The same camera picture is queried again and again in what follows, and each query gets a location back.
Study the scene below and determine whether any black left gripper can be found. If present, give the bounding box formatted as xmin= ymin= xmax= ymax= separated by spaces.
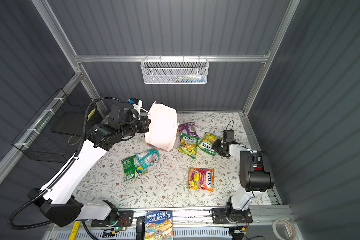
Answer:
xmin=120 ymin=115 xmax=151 ymax=141

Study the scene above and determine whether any yellow-green Fox's candy bag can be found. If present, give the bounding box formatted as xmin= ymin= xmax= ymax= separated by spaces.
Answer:
xmin=198 ymin=133 xmax=222 ymax=156

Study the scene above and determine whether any red paper gift bag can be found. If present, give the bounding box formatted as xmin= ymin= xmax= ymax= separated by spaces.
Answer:
xmin=145 ymin=102 xmax=178 ymax=152

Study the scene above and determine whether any green Fox's candy bag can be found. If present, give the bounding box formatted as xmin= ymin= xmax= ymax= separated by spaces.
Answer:
xmin=177 ymin=134 xmax=200 ymax=159

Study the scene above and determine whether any teal mint candy bag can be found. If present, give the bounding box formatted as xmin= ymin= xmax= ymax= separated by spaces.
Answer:
xmin=135 ymin=149 xmax=159 ymax=170

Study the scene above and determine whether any green spring tea candy bag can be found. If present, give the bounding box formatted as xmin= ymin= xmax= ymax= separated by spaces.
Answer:
xmin=121 ymin=156 xmax=147 ymax=182

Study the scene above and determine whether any pink Fox's fruits candy bag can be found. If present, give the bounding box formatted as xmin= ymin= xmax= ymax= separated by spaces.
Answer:
xmin=187 ymin=167 xmax=215 ymax=192

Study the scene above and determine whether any purple Fox's candy bag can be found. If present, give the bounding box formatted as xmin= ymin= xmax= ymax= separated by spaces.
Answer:
xmin=177 ymin=122 xmax=199 ymax=138

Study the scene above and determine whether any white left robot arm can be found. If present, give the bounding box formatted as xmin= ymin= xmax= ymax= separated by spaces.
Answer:
xmin=35 ymin=116 xmax=150 ymax=227

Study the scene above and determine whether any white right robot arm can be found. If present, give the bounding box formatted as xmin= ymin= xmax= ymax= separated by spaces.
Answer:
xmin=210 ymin=130 xmax=275 ymax=225

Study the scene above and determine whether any colourful book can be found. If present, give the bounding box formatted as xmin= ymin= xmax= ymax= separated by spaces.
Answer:
xmin=144 ymin=211 xmax=173 ymax=240

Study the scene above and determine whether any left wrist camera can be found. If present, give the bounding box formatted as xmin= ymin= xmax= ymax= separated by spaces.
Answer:
xmin=127 ymin=98 xmax=142 ymax=113

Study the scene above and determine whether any black wire side basket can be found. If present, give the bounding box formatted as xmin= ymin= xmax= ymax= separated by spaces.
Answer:
xmin=12 ymin=84 xmax=92 ymax=163

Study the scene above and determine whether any black corrugated cable conduit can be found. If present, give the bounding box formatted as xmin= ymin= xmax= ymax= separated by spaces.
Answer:
xmin=7 ymin=96 xmax=129 ymax=231

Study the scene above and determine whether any white wire wall basket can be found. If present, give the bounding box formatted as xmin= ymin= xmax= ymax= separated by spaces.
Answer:
xmin=140 ymin=58 xmax=210 ymax=85

